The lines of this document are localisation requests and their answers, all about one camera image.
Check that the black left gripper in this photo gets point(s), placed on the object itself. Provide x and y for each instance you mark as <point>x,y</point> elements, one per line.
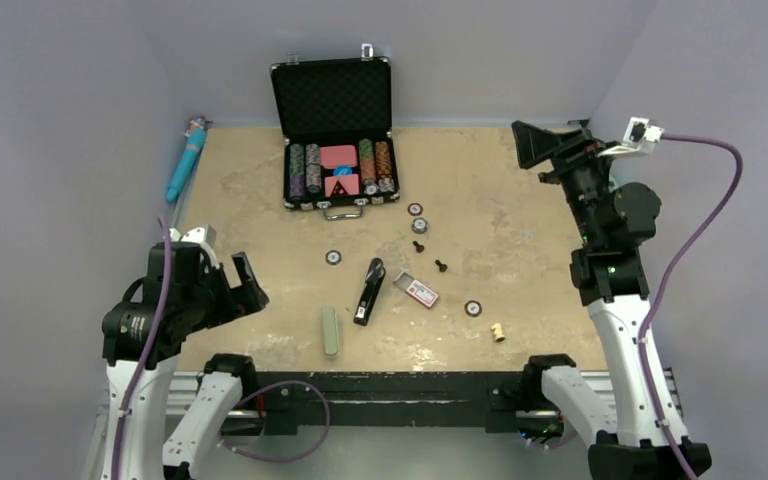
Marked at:
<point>238,301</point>

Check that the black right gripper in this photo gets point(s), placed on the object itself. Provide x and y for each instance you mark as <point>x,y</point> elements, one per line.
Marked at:
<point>536,145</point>

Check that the black stapler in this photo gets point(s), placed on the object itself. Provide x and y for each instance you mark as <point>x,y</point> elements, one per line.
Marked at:
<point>373,281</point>

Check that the red white staple box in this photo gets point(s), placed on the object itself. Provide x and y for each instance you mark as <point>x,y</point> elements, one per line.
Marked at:
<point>415,289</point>

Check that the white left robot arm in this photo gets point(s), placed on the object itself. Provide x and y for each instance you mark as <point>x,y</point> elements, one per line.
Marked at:
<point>141,360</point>

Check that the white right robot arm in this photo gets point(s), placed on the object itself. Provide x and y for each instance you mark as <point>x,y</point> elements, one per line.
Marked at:
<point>641,434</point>

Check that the poker chip near stapler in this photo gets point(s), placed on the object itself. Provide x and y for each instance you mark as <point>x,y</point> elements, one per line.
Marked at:
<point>333,257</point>

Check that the upper loose poker chip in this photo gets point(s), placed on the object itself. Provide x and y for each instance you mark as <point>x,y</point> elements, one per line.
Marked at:
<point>415,209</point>

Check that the grey loose poker chip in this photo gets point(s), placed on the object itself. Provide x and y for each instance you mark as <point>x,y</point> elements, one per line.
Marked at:
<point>419,225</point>

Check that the blue marker pen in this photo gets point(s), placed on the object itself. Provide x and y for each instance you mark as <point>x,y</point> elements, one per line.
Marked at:
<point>196,136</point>

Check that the brown poker chip right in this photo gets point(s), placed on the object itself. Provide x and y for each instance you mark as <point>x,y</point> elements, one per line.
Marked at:
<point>473,308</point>

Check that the white chess rook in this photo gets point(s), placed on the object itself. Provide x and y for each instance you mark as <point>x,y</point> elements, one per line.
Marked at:
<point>498,333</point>

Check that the black poker chip case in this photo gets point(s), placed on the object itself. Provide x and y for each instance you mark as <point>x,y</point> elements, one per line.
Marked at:
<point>337,128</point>

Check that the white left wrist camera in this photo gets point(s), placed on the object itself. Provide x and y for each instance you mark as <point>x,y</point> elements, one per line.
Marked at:
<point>203,235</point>

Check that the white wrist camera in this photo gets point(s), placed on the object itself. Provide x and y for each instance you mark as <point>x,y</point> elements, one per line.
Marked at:
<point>203,235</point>
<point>640,138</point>

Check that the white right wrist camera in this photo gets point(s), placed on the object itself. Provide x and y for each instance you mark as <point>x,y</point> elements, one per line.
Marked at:
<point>640,138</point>

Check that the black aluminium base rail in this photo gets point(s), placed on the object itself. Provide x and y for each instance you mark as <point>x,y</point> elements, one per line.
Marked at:
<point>480,399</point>

